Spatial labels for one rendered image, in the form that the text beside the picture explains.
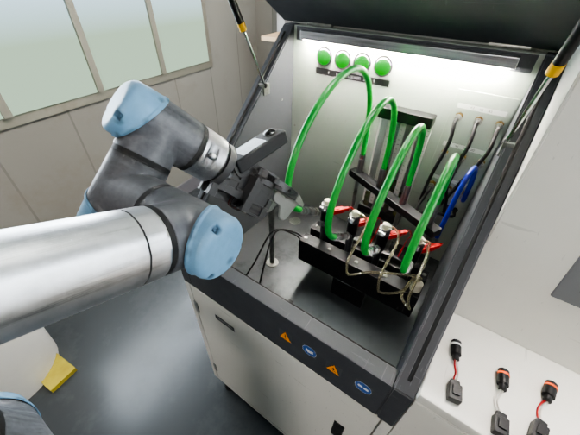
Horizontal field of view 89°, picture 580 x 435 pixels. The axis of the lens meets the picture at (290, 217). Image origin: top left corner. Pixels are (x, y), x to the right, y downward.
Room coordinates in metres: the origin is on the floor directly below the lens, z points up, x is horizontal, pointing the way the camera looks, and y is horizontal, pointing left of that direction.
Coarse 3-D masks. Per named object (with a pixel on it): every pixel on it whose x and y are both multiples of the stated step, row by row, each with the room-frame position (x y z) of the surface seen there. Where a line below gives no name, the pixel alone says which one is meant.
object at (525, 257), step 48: (576, 96) 0.48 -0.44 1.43; (576, 144) 0.45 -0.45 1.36; (528, 192) 0.44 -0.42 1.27; (576, 192) 0.41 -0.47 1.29; (528, 240) 0.40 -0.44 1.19; (576, 240) 0.38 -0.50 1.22; (480, 288) 0.39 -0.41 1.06; (528, 288) 0.36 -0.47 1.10; (528, 336) 0.32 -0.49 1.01; (576, 336) 0.29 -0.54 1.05; (432, 432) 0.18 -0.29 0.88
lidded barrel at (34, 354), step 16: (32, 336) 0.66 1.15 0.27; (48, 336) 0.74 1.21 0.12; (0, 352) 0.54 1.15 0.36; (16, 352) 0.58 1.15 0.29; (32, 352) 0.62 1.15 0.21; (48, 352) 0.67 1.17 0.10; (0, 368) 0.51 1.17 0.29; (16, 368) 0.54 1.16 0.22; (32, 368) 0.58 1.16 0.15; (48, 368) 0.62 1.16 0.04; (0, 384) 0.48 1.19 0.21; (16, 384) 0.51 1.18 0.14; (32, 384) 0.54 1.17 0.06
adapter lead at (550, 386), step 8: (544, 384) 0.23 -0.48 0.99; (552, 384) 0.23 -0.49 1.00; (544, 392) 0.22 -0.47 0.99; (552, 392) 0.22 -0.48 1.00; (544, 400) 0.20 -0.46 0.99; (536, 424) 0.17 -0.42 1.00; (544, 424) 0.17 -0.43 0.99; (528, 432) 0.16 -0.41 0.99; (536, 432) 0.15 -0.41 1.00; (544, 432) 0.15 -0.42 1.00
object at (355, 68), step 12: (348, 72) 0.63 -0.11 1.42; (360, 72) 0.69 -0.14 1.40; (336, 84) 0.59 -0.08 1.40; (324, 96) 0.56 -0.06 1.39; (372, 96) 0.76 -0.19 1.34; (312, 108) 0.54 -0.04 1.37; (312, 120) 0.53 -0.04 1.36; (300, 132) 0.51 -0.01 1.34; (300, 144) 0.50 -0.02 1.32; (360, 156) 0.78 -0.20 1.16; (288, 168) 0.48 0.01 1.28; (288, 180) 0.47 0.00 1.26
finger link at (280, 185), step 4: (268, 176) 0.44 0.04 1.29; (272, 176) 0.44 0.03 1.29; (272, 180) 0.43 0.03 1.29; (276, 180) 0.43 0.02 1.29; (280, 180) 0.43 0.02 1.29; (276, 184) 0.43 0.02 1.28; (280, 184) 0.43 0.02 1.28; (284, 184) 0.43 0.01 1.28; (276, 188) 0.43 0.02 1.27; (280, 188) 0.43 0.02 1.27; (284, 188) 0.43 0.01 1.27; (288, 188) 0.43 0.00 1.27; (292, 188) 0.44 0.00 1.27; (284, 192) 0.44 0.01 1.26; (288, 192) 0.44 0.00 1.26; (292, 192) 0.44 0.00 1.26; (296, 192) 0.45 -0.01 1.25; (288, 196) 0.44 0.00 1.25; (292, 196) 0.45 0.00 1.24; (296, 196) 0.45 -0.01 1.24
